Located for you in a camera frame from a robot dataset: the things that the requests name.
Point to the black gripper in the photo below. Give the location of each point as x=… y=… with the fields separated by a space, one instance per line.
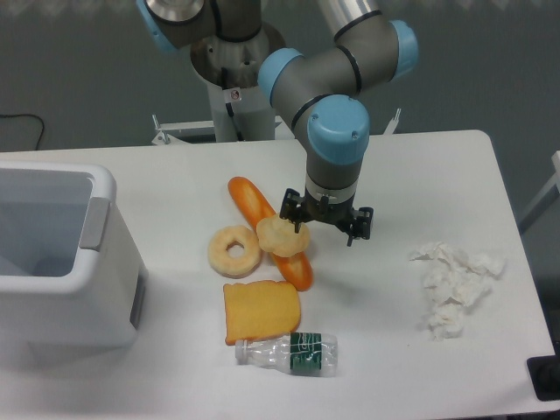
x=355 y=223

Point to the pale round bread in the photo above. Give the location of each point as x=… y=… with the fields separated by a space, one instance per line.
x=277 y=236

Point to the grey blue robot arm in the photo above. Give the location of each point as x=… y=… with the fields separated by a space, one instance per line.
x=336 y=132

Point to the yellow toast slice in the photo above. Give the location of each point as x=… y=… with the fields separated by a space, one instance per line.
x=260 y=310

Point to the clear plastic bottle green label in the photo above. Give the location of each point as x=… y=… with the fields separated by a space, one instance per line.
x=296 y=353

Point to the crumpled white tissue paper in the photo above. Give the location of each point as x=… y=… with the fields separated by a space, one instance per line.
x=454 y=282

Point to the white cooler box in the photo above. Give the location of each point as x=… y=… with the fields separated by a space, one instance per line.
x=71 y=273

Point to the black device at table edge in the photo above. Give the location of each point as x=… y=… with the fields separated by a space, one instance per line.
x=544 y=375

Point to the ring-shaped donut bread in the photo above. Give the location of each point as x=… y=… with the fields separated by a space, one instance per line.
x=234 y=251

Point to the white frame at right edge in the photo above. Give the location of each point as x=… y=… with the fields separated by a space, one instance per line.
x=542 y=201

